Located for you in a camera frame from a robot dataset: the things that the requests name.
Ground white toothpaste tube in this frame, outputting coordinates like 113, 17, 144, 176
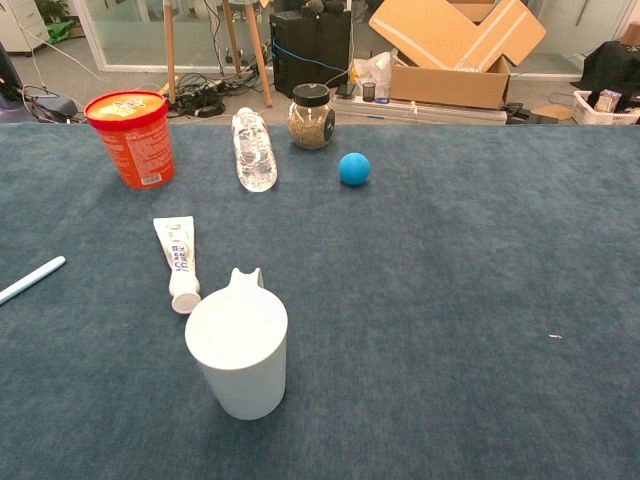
152, 215, 202, 315

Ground light blue toothbrush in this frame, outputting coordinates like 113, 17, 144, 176
0, 255, 67, 307

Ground blue ball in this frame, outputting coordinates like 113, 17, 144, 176
338, 151, 372, 187

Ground clear plastic water bottle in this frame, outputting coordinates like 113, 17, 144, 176
230, 106, 279, 193

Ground glass jar black lid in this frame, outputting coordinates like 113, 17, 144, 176
287, 83, 337, 151

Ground blue carpet table mat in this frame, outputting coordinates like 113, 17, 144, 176
0, 122, 640, 480

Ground white plastic bag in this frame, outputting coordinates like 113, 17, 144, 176
349, 48, 399, 99

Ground black computer tower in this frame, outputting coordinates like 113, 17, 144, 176
269, 8, 353, 100

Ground red orange snack tub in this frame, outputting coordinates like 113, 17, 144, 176
83, 90, 177, 191

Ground open cardboard box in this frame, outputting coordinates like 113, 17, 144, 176
368, 0, 547, 111

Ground wooden stool legs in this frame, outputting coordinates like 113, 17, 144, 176
163, 0, 274, 109

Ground white plastic basket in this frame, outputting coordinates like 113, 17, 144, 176
572, 89, 640, 126

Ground dark blue machine base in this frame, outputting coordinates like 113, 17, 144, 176
0, 42, 79, 124

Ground small printed carton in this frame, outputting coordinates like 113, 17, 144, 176
593, 88, 623, 114

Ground green potted plant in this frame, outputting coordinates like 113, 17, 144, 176
33, 0, 76, 45

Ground black cloth covered object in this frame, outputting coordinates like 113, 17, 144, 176
582, 40, 640, 101

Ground white cup with handle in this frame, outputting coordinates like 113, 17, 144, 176
184, 267, 290, 421

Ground aluminium profile rail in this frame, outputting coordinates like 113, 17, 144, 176
332, 94, 509, 126

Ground black floor cable bundle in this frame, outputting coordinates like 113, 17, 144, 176
167, 72, 274, 119

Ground blue network cable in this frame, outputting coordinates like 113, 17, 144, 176
272, 39, 349, 76

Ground black plastic bracket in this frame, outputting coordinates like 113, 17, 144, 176
504, 101, 531, 125

